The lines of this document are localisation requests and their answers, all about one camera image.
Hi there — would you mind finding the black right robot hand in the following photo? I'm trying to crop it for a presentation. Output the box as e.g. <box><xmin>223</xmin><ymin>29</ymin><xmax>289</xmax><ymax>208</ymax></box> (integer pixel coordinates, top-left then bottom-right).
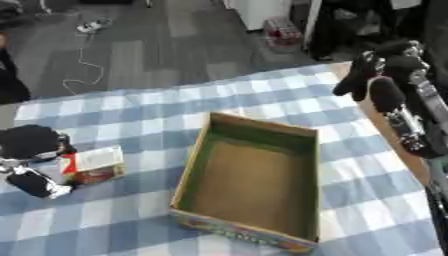
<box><xmin>330</xmin><ymin>39</ymin><xmax>433</xmax><ymax>115</ymax></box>

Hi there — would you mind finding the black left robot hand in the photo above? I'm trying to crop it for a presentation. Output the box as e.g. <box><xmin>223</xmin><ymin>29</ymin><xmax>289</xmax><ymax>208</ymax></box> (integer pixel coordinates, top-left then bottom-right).
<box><xmin>0</xmin><ymin>124</ymin><xmax>79</xmax><ymax>200</ymax></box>

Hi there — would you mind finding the small white and red carton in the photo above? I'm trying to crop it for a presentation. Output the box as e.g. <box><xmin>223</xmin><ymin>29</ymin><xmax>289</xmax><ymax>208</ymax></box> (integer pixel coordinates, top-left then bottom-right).
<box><xmin>56</xmin><ymin>145</ymin><xmax>128</xmax><ymax>186</ymax></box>

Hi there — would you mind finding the open cardboard box green inside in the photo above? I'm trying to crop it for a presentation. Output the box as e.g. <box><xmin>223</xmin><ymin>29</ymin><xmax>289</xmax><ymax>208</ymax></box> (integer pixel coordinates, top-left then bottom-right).
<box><xmin>168</xmin><ymin>111</ymin><xmax>322</xmax><ymax>255</ymax></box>

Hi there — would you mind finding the person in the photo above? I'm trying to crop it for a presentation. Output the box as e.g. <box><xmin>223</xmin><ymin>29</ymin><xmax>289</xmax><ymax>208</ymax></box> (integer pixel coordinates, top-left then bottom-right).
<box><xmin>0</xmin><ymin>31</ymin><xmax>34</xmax><ymax>105</ymax></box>

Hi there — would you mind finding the pack of red cans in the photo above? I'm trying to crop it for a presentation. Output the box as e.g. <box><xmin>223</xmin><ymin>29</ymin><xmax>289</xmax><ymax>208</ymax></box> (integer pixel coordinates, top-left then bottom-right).
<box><xmin>260</xmin><ymin>16</ymin><xmax>305</xmax><ymax>48</ymax></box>

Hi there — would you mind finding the white power strip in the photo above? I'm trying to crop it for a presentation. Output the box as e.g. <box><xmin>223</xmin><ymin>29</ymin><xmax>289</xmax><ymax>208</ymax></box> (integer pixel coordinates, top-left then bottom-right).
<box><xmin>75</xmin><ymin>18</ymin><xmax>114</xmax><ymax>34</ymax></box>

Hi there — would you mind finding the white cabinet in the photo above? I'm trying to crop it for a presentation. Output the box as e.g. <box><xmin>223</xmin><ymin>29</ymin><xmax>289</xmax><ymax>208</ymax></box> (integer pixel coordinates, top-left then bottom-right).
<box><xmin>224</xmin><ymin>0</ymin><xmax>294</xmax><ymax>32</ymax></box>

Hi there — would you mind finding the white cable on floor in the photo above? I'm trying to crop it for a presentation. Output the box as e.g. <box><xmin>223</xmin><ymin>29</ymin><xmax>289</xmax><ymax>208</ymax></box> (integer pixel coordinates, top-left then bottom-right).
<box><xmin>59</xmin><ymin>31</ymin><xmax>107</xmax><ymax>96</ymax></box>

